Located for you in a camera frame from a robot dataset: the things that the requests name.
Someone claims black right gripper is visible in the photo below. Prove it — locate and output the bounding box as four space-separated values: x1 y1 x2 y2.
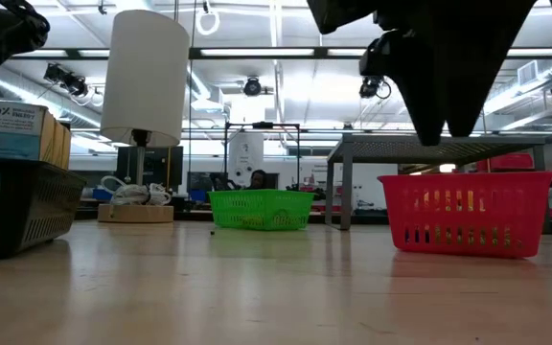
307 0 539 147

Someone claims red plastic basket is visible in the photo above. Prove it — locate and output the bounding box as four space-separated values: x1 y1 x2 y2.
377 171 552 260

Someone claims yellow green Crayola crayon box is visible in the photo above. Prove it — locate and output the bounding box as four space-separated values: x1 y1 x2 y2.
0 95 57 162

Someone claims red storage bin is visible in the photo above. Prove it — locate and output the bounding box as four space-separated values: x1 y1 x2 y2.
475 152 535 173

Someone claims long ceiling light fixture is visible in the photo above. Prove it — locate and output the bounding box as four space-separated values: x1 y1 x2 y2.
10 45 552 61

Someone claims person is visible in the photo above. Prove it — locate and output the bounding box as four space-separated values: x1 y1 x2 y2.
246 169 268 191

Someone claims green plastic basket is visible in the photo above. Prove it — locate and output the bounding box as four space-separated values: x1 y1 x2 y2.
207 189 315 232

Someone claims black monitor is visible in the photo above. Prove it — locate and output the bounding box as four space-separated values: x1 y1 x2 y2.
115 145 185 193

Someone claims white shade table lamp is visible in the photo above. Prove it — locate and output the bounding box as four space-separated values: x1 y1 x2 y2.
97 9 191 224

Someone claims black background rig frame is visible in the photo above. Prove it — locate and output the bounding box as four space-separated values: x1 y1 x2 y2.
223 121 302 189

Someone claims white hanging cable loop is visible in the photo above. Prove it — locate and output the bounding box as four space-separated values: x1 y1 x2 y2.
195 9 220 36

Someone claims white bundled lamp cord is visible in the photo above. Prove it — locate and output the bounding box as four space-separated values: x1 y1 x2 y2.
99 174 173 207

